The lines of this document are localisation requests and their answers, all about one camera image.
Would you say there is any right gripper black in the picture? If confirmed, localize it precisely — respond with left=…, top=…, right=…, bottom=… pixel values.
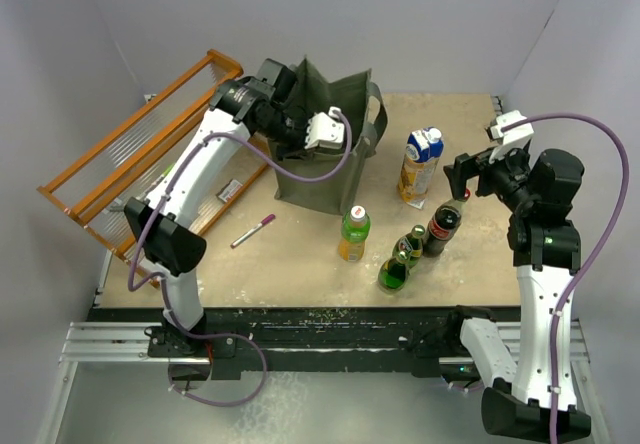
left=445, top=139, right=538, bottom=214

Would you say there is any blue yellow juice carton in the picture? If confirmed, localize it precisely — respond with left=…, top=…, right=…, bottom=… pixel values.
left=397, top=127, right=444, bottom=210

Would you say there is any cola glass bottle red cap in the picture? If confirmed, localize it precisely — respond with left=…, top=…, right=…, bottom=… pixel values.
left=423, top=189, right=471, bottom=257

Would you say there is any green canvas bag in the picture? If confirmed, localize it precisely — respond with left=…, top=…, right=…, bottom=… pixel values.
left=267, top=55, right=389, bottom=216

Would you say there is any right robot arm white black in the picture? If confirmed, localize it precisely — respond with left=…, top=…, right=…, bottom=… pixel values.
left=444, top=148, right=591, bottom=443

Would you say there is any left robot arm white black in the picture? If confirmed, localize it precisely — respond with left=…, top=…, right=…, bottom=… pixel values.
left=124, top=59, right=306, bottom=356

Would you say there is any small red white box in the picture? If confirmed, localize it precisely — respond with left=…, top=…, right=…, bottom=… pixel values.
left=216, top=179, right=243, bottom=203

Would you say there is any green glass bottle rear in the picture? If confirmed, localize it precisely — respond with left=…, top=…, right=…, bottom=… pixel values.
left=393, top=225, right=426, bottom=268

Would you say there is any green glass bottle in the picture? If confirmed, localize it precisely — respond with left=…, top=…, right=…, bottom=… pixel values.
left=377, top=250, right=410, bottom=292
left=393, top=225, right=426, bottom=268

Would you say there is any pink white marker pen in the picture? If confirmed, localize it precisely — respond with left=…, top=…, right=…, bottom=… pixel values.
left=230, top=214, right=276, bottom=249

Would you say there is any green tea plastic bottle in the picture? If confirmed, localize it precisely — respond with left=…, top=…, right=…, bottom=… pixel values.
left=338, top=205, right=371, bottom=262

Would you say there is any green glass bottle front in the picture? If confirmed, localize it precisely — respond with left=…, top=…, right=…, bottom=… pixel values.
left=377, top=250, right=410, bottom=292

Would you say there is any orange wooden rack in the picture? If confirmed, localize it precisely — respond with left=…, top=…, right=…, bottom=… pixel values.
left=38, top=49, right=243, bottom=264

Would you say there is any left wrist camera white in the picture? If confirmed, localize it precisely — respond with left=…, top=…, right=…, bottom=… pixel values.
left=304, top=106, right=345, bottom=150

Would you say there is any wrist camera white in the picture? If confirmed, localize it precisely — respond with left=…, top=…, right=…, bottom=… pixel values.
left=486, top=110, right=534, bottom=164
left=304, top=106, right=345, bottom=150

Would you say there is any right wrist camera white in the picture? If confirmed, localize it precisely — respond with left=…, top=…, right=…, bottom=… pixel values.
left=486, top=110, right=534, bottom=164

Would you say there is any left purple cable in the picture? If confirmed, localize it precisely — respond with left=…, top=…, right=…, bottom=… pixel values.
left=127, top=108, right=353, bottom=407

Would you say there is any purple cable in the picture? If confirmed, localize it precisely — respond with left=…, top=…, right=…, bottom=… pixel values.
left=499, top=112, right=631, bottom=444
left=127, top=108, right=353, bottom=407

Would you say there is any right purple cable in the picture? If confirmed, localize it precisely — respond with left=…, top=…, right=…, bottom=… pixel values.
left=499, top=112, right=631, bottom=444

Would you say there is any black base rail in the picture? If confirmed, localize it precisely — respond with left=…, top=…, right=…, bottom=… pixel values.
left=84, top=305, right=526, bottom=381

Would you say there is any aluminium frame rail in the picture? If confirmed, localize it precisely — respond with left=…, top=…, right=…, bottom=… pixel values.
left=34, top=318, right=612, bottom=444

